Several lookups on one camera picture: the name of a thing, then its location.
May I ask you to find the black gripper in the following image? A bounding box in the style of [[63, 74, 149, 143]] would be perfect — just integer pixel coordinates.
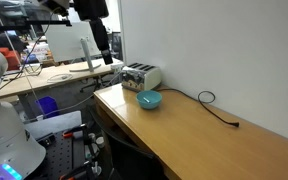
[[74, 0, 113, 65]]

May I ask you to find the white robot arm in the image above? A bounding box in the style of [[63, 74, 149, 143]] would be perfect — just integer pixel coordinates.
[[0, 52, 46, 180]]

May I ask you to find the teal blue bowl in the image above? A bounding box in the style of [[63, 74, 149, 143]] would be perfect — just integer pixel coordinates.
[[136, 90, 162, 109]]

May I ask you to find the white computer monitor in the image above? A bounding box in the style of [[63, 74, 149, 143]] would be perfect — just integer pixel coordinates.
[[45, 22, 101, 72]]

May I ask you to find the silver four-slot toaster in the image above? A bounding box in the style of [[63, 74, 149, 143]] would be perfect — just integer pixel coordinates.
[[121, 63, 162, 92]]

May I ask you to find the light wooden office desk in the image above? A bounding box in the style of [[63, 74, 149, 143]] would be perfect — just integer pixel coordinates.
[[0, 59, 121, 99]]

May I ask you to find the red chair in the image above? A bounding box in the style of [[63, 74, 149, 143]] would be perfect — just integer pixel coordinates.
[[0, 47, 20, 71]]

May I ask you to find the blue plastic bin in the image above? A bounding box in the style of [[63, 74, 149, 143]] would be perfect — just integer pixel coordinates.
[[35, 96, 59, 118]]

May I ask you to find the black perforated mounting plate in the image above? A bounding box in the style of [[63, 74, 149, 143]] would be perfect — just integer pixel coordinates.
[[25, 132, 84, 180]]

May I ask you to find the white coiled cable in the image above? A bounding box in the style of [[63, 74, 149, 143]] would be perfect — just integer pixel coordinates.
[[46, 73, 74, 84]]

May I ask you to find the orange handled clamp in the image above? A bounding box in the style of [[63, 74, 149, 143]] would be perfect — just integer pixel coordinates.
[[62, 123, 87, 139]]

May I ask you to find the black power cable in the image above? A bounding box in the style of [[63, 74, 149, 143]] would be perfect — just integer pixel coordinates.
[[156, 87, 240, 128]]

